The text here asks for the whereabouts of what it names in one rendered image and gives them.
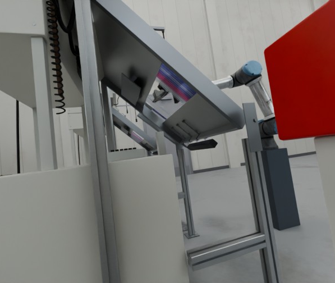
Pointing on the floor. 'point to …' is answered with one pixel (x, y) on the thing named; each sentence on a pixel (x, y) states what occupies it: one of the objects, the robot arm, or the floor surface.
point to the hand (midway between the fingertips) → (155, 101)
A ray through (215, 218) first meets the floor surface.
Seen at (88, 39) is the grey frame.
